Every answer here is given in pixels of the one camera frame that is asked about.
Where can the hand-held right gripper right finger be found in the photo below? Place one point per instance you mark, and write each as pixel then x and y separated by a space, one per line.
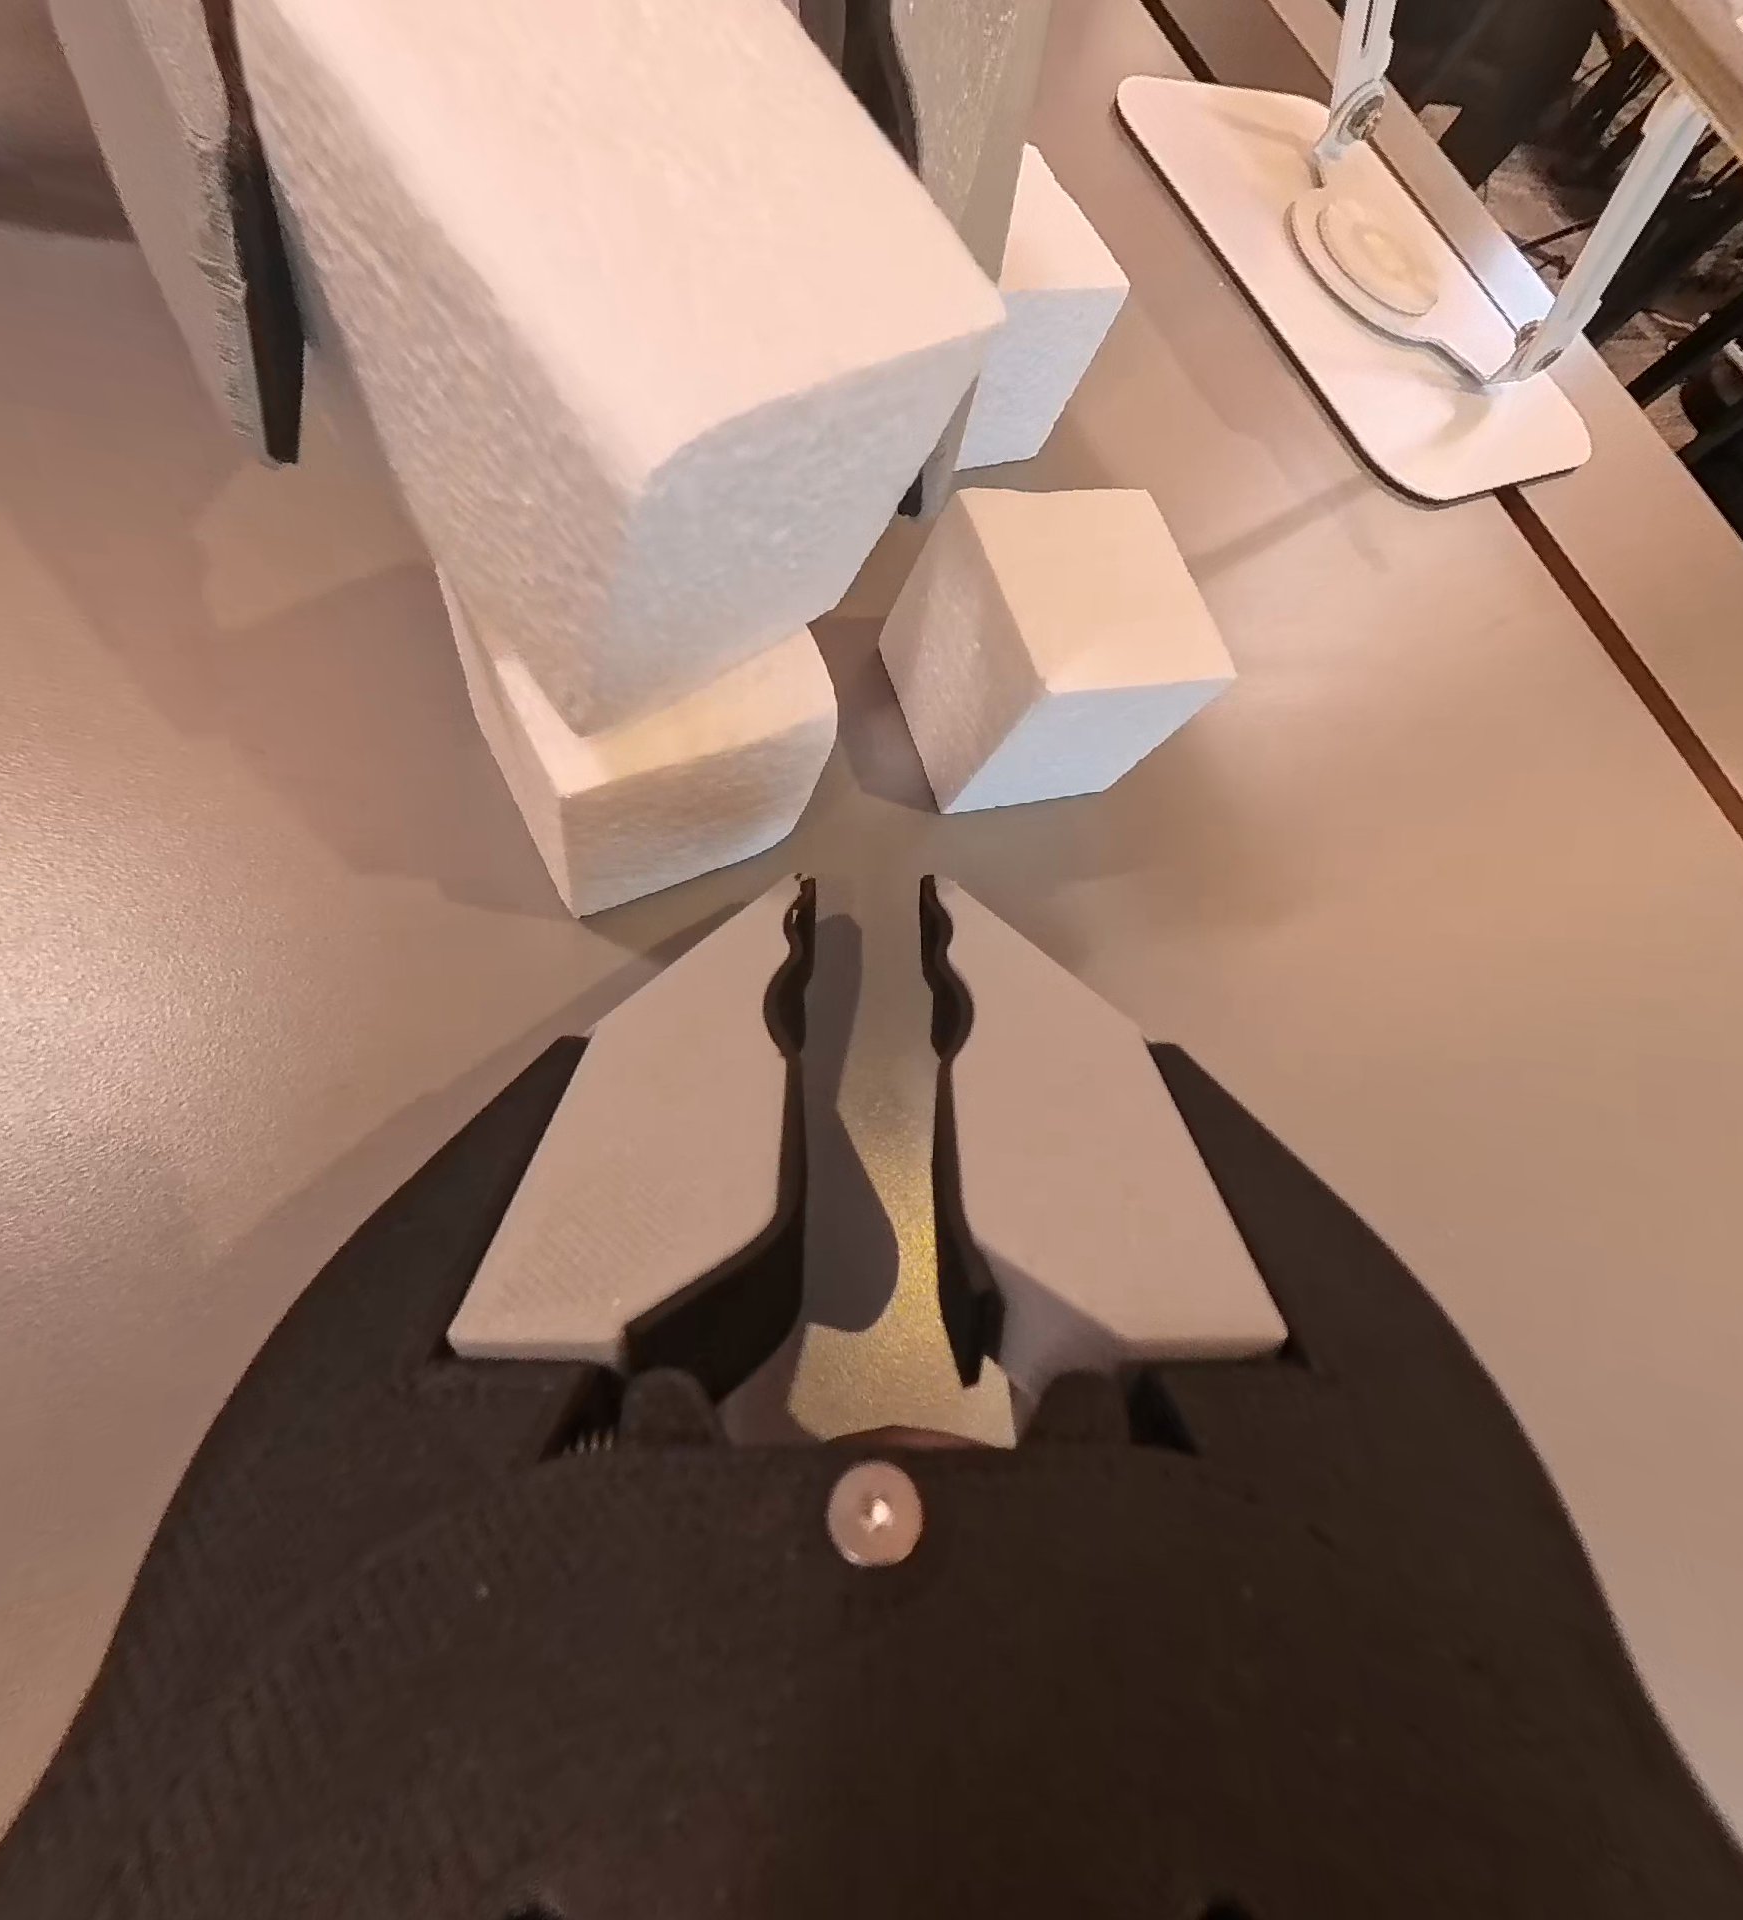
pixel 1097 1200

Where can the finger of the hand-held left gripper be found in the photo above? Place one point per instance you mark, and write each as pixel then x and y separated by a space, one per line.
pixel 152 151
pixel 977 104

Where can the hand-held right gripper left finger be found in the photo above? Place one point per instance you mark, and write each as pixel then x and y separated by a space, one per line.
pixel 647 1200

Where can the white hard foam cube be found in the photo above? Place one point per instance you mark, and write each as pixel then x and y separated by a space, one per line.
pixel 1051 330
pixel 1066 659
pixel 586 299
pixel 675 795

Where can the white wooden document stand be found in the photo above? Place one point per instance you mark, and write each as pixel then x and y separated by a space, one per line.
pixel 1413 389

